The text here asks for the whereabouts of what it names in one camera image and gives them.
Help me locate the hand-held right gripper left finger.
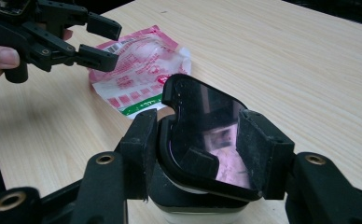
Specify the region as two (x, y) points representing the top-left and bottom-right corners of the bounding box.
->
(71, 108), (159, 224)

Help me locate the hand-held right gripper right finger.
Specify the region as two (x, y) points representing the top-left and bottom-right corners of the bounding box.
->
(236, 109), (362, 224)

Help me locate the pink and clear seasoning bag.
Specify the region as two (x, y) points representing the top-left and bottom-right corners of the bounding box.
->
(89, 25), (192, 119)

